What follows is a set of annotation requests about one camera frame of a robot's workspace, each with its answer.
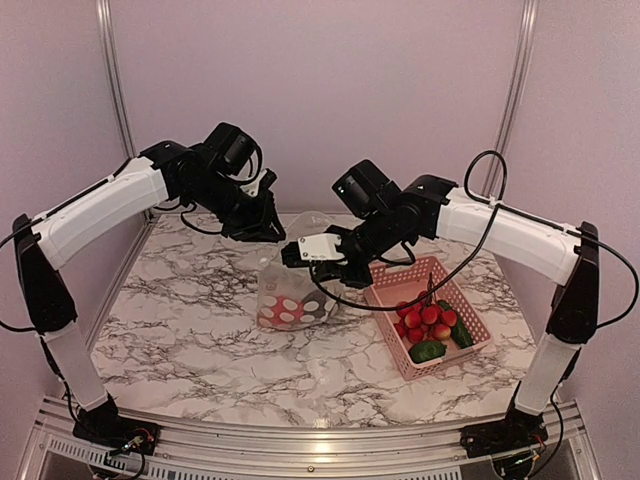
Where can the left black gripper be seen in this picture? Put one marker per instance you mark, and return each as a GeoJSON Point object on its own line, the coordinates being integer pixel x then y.
{"type": "Point", "coordinates": [257, 228]}

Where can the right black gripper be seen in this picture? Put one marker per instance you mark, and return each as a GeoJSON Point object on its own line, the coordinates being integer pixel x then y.
{"type": "Point", "coordinates": [361, 278]}

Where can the clear zip top bag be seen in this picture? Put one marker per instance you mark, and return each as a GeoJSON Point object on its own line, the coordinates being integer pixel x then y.
{"type": "Point", "coordinates": [275, 279]}

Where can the bunch of red strawberries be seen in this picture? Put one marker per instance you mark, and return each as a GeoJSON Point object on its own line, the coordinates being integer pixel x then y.
{"type": "Point", "coordinates": [420, 321]}

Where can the pink plastic basket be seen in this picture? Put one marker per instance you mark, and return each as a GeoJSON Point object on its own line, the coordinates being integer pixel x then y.
{"type": "Point", "coordinates": [392, 285]}

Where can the purple eggplant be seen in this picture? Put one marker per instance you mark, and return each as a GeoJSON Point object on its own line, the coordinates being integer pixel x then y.
{"type": "Point", "coordinates": [316, 308]}

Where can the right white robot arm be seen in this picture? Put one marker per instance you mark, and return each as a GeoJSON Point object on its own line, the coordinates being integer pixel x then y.
{"type": "Point", "coordinates": [435, 208]}

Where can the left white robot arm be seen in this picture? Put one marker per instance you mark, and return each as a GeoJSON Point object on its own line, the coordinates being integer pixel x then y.
{"type": "Point", "coordinates": [46, 243]}

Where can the dark green cucumber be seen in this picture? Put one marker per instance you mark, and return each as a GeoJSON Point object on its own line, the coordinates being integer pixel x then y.
{"type": "Point", "coordinates": [459, 332]}

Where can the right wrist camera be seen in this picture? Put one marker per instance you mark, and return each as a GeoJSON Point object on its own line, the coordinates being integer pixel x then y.
{"type": "Point", "coordinates": [312, 249]}

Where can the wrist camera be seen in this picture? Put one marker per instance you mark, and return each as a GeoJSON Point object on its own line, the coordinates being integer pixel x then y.
{"type": "Point", "coordinates": [312, 249]}
{"type": "Point", "coordinates": [264, 180]}

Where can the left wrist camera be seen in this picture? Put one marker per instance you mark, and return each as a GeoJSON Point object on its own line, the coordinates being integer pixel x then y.
{"type": "Point", "coordinates": [264, 180]}

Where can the right aluminium frame post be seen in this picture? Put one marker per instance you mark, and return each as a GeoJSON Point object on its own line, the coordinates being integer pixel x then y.
{"type": "Point", "coordinates": [522, 60]}

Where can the aluminium frame post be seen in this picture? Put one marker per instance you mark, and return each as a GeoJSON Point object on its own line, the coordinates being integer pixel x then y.
{"type": "Point", "coordinates": [110, 58]}
{"type": "Point", "coordinates": [522, 60]}

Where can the front aluminium rail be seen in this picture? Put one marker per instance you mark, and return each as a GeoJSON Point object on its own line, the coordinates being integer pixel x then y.
{"type": "Point", "coordinates": [192, 449]}

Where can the left aluminium frame post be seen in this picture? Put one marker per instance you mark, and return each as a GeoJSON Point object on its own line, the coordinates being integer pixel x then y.
{"type": "Point", "coordinates": [110, 58]}

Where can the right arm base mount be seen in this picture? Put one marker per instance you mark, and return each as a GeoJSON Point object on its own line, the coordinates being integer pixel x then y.
{"type": "Point", "coordinates": [515, 430]}

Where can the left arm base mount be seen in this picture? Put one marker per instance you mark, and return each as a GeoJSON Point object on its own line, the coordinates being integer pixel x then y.
{"type": "Point", "coordinates": [104, 425]}

